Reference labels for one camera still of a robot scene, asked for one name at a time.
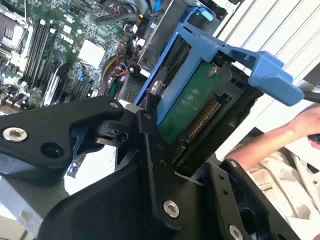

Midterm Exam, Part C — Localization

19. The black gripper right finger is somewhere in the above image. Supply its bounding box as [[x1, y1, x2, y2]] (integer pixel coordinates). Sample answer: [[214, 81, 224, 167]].
[[199, 157, 302, 240]]

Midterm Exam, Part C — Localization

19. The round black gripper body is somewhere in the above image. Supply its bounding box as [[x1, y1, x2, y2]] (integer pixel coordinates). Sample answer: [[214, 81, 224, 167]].
[[36, 164, 219, 240]]

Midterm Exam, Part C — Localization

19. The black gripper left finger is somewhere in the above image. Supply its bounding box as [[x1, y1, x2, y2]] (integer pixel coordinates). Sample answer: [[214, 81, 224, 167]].
[[0, 92, 188, 232]]

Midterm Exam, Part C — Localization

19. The black disk power wire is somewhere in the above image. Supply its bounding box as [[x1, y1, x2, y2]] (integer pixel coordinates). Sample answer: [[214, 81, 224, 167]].
[[91, 7, 141, 26]]

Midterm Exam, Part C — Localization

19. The person's hand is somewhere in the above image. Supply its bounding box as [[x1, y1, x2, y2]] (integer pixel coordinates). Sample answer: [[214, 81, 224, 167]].
[[293, 103, 320, 138]]

